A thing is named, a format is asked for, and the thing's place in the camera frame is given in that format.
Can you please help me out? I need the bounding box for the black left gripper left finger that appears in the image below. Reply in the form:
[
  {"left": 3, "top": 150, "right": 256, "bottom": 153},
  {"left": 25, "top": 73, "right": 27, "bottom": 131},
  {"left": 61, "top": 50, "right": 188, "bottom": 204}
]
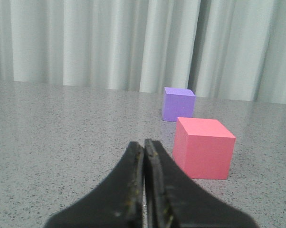
[{"left": 45, "top": 142, "right": 144, "bottom": 228}]

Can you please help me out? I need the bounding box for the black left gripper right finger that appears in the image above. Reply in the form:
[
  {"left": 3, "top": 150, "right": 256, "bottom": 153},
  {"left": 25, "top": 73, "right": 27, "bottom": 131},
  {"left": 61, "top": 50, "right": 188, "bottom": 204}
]
[{"left": 144, "top": 139, "right": 258, "bottom": 228}]

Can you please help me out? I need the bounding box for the red foam cube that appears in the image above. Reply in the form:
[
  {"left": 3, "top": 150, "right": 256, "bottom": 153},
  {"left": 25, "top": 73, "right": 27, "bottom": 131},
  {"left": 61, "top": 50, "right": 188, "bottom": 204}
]
[{"left": 172, "top": 117, "right": 236, "bottom": 180}]

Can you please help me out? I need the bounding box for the purple foam cube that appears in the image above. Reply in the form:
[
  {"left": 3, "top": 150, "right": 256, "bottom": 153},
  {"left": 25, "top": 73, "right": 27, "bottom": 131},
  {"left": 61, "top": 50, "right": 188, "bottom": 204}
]
[{"left": 162, "top": 87, "right": 196, "bottom": 122}]

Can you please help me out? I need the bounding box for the grey pleated curtain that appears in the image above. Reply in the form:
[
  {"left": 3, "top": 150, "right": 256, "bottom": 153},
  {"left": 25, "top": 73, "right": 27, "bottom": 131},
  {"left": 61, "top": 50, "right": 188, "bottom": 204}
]
[{"left": 0, "top": 0, "right": 286, "bottom": 104}]

